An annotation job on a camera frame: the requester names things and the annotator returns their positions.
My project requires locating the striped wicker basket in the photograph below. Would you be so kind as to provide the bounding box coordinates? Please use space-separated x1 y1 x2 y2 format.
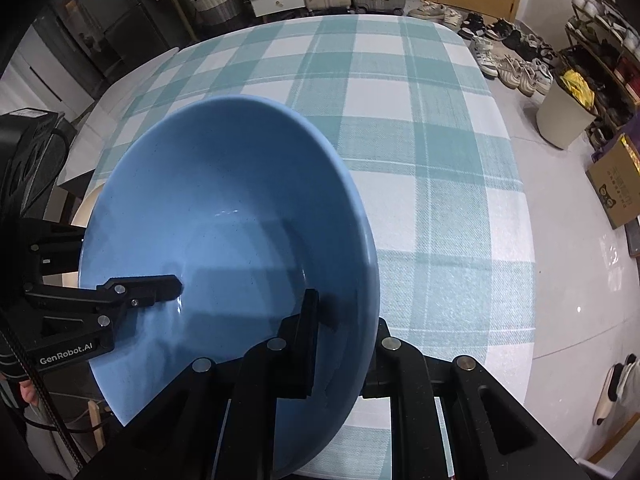
190 0 243 26

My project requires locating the dark patterned box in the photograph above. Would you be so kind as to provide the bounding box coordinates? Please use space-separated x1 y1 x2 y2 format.
625 220 640 261

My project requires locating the blue bowl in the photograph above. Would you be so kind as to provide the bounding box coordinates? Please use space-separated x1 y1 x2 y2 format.
77 95 378 476

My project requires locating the person's left hand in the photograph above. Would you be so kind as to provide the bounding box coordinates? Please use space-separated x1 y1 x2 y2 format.
17 379 42 408

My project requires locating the white slipper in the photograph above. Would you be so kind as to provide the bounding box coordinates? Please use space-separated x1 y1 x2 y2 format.
592 355 640 426

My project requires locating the yellow plastic bag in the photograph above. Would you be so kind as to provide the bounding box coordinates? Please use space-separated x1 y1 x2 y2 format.
559 70 596 111

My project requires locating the black refrigerator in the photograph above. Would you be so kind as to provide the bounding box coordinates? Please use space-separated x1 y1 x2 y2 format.
50 0 166 76

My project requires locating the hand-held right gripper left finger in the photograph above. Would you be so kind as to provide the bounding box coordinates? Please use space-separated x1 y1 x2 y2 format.
117 287 321 480

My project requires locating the beige trash bin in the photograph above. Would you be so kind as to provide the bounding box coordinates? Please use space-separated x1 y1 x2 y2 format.
537 77 598 151

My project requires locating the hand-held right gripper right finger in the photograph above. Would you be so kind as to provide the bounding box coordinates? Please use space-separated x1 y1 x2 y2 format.
360 317 586 480

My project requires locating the large cream plate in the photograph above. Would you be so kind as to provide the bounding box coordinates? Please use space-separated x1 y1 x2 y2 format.
70 182 107 227

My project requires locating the wooden shoe rack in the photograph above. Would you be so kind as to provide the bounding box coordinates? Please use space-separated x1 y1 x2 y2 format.
565 0 640 131

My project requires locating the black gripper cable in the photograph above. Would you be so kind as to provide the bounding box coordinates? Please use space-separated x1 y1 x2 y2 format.
0 310 81 466

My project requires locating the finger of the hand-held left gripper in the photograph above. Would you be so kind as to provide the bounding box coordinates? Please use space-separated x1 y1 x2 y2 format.
24 274 184 328
21 219 86 281

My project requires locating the brown cardboard box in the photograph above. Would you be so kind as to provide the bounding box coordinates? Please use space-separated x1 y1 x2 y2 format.
586 132 640 231

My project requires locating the teal checked tablecloth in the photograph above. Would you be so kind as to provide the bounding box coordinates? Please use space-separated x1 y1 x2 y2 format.
87 14 538 480

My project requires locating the row of shoes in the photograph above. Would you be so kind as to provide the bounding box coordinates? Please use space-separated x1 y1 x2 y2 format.
407 2 556 96

